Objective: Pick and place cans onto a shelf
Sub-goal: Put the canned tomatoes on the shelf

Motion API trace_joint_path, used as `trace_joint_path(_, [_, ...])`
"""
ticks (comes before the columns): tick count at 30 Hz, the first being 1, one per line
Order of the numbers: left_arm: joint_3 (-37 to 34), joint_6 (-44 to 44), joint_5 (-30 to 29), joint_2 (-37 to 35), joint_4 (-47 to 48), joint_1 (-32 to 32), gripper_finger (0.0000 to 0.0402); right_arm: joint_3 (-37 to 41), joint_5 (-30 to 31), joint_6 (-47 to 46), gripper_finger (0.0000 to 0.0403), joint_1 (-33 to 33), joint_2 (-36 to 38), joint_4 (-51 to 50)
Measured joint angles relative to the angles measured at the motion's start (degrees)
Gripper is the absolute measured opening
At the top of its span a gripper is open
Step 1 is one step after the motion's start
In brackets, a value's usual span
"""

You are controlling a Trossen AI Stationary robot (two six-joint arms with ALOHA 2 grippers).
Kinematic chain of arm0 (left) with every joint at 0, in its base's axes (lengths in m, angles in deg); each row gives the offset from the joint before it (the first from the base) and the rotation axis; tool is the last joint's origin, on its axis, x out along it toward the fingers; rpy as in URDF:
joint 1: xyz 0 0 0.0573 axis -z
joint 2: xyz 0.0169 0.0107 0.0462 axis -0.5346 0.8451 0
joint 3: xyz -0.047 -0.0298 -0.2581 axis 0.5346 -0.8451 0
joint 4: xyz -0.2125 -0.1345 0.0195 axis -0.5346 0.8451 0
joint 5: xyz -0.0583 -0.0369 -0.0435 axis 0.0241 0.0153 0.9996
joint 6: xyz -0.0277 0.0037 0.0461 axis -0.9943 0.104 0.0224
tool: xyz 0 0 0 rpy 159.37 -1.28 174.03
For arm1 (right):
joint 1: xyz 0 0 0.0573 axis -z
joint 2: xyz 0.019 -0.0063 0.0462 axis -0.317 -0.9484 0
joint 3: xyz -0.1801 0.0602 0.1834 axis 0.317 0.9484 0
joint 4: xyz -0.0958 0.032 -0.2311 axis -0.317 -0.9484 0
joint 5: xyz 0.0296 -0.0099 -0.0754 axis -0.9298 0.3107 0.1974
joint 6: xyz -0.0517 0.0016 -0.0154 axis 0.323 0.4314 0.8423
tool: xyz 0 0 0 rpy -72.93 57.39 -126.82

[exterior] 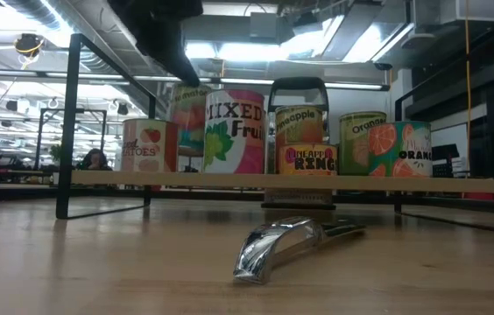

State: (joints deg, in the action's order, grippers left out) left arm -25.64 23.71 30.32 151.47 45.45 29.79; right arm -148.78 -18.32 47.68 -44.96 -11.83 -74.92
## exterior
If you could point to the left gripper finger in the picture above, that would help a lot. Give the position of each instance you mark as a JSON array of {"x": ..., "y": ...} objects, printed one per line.
[{"x": 172, "y": 59}]

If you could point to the blue tomatoes can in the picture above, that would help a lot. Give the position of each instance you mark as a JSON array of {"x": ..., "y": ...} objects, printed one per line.
[{"x": 188, "y": 118}]

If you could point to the short diced tomatoes can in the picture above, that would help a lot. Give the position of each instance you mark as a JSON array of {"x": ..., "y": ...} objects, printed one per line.
[{"x": 146, "y": 149}]

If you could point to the pink mixed fruit can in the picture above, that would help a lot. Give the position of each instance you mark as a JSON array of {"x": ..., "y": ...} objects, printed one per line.
[{"x": 234, "y": 131}]

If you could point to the tall orange pineapple can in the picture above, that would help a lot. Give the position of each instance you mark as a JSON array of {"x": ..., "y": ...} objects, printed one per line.
[{"x": 299, "y": 127}]

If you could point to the short yellow pineapple rings can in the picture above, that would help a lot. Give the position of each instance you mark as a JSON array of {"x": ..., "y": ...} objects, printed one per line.
[{"x": 306, "y": 159}]

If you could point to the tall green oranges can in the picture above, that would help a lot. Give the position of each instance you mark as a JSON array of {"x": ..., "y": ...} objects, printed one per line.
[{"x": 354, "y": 144}]

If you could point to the short teal mandarin oranges can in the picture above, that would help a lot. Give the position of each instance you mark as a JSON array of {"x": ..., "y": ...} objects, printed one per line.
[{"x": 400, "y": 151}]

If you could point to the person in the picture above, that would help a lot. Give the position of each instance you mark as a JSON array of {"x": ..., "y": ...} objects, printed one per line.
[{"x": 94, "y": 159}]

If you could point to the black pegboard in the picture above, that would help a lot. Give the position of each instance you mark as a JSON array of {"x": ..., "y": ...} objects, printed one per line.
[{"x": 446, "y": 159}]

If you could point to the black aluminium table frame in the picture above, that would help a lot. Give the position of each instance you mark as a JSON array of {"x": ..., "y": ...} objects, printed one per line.
[{"x": 207, "y": 196}]

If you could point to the black metal rig frame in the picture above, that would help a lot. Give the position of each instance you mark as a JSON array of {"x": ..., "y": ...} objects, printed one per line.
[{"x": 39, "y": 135}]

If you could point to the wooden shelf black metal frame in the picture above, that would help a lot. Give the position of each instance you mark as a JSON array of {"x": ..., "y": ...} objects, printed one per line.
[{"x": 273, "y": 181}]

